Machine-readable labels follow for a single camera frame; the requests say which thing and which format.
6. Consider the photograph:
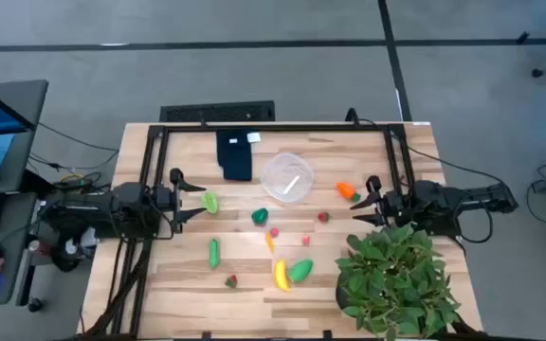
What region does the black metal table frame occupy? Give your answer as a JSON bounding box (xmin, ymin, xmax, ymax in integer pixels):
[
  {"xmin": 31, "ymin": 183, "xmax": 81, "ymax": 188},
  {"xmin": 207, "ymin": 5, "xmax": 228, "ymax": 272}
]
[{"xmin": 82, "ymin": 120, "xmax": 487, "ymax": 341}]

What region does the black round stand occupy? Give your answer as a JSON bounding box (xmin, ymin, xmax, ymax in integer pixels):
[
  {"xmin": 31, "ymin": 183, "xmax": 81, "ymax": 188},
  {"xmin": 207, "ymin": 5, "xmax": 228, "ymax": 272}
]
[{"xmin": 48, "ymin": 236, "xmax": 95, "ymax": 274}]

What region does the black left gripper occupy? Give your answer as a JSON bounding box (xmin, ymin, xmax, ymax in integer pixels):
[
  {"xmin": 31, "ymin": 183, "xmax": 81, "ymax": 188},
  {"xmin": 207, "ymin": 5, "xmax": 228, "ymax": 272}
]
[{"xmin": 152, "ymin": 167, "xmax": 208, "ymax": 235}]

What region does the dark navy folded cloth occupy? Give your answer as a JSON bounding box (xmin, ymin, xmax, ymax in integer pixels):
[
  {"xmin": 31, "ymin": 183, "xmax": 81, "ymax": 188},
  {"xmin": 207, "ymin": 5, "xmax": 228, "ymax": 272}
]
[{"xmin": 215, "ymin": 128, "xmax": 255, "ymax": 182}]

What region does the black floor vent grille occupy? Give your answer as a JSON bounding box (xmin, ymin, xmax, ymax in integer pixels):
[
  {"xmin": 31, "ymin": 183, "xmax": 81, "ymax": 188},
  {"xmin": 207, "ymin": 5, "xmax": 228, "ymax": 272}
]
[{"xmin": 159, "ymin": 100, "xmax": 277, "ymax": 123}]

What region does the dark green toy pepper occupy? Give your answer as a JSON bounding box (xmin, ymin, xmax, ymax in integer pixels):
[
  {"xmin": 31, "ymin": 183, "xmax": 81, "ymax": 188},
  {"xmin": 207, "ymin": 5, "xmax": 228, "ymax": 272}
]
[{"xmin": 250, "ymin": 206, "xmax": 270, "ymax": 226}]

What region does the green potted plant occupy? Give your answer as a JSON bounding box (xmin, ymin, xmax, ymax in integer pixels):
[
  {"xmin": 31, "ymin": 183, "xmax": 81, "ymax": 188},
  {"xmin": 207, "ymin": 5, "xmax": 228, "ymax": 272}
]
[{"xmin": 334, "ymin": 222, "xmax": 463, "ymax": 341}]

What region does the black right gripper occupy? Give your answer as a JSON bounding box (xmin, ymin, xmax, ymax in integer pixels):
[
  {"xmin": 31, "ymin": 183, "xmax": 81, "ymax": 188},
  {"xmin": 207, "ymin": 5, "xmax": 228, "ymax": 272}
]
[{"xmin": 350, "ymin": 175, "xmax": 415, "ymax": 228}]

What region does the white plastic bottle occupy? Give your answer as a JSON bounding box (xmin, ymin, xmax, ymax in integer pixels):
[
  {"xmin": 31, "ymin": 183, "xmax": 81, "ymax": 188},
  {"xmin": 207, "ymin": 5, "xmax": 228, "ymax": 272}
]
[{"xmin": 64, "ymin": 227, "xmax": 99, "ymax": 257}]

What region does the orange toy carrot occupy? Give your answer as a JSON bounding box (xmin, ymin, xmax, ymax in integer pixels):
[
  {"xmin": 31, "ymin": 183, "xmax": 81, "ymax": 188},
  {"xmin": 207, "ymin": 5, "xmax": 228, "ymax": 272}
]
[{"xmin": 336, "ymin": 181, "xmax": 362, "ymax": 204}]

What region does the yellow toy banana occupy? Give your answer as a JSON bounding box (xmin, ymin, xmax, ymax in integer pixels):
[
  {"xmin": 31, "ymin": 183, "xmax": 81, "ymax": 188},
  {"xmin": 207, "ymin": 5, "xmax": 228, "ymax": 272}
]
[{"xmin": 273, "ymin": 259, "xmax": 293, "ymax": 293}]

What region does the grey desk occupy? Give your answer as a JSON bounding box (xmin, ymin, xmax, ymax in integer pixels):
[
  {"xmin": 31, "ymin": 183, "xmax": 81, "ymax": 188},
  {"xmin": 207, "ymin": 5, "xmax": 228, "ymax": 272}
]
[{"xmin": 0, "ymin": 79, "xmax": 50, "ymax": 308}]

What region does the thin black floor cable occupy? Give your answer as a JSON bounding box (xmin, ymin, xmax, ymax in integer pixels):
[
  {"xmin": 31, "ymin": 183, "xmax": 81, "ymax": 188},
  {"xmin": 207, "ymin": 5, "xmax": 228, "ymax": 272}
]
[{"xmin": 37, "ymin": 121, "xmax": 120, "ymax": 153}]

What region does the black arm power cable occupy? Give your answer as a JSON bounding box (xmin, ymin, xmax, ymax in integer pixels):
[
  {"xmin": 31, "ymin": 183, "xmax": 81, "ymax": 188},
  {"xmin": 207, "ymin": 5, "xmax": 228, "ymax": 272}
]
[{"xmin": 389, "ymin": 132, "xmax": 506, "ymax": 187}]

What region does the green toy pea pod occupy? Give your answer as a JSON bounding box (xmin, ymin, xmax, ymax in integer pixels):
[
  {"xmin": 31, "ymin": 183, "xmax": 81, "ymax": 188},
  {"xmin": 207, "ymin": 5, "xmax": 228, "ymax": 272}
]
[{"xmin": 209, "ymin": 238, "xmax": 221, "ymax": 271}]

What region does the clear plastic tupperware container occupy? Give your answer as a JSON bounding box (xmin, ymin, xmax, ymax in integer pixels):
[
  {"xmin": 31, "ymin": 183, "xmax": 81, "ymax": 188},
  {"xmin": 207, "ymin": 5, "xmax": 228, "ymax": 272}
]
[{"xmin": 260, "ymin": 151, "xmax": 316, "ymax": 204}]

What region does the white strip label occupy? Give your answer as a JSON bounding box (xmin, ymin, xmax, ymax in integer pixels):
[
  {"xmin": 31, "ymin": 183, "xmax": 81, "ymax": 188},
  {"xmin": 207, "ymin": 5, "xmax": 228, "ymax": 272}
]
[{"xmin": 282, "ymin": 174, "xmax": 301, "ymax": 196}]

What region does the black support bar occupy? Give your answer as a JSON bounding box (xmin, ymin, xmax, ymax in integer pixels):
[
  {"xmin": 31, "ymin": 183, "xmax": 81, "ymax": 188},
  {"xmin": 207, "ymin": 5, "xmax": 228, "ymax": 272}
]
[{"xmin": 19, "ymin": 169, "xmax": 59, "ymax": 198}]

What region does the red soda can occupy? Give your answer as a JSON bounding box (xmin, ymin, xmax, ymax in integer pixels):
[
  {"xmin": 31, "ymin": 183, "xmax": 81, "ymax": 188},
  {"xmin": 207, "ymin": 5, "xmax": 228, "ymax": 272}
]
[{"xmin": 27, "ymin": 239, "xmax": 52, "ymax": 258}]

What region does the light green toy lettuce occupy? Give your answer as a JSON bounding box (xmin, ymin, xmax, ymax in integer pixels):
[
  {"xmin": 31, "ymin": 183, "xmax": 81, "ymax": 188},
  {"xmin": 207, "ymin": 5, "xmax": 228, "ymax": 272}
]
[{"xmin": 200, "ymin": 190, "xmax": 221, "ymax": 215}]

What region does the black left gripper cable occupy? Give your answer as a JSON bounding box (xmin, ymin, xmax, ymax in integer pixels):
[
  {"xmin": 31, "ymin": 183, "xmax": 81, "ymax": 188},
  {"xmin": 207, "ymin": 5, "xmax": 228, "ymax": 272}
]
[{"xmin": 152, "ymin": 207, "xmax": 175, "ymax": 241}]

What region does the green toy avocado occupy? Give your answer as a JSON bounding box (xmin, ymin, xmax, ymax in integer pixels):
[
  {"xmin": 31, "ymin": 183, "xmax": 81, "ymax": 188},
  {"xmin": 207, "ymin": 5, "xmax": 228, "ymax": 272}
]
[{"xmin": 287, "ymin": 258, "xmax": 315, "ymax": 284}]

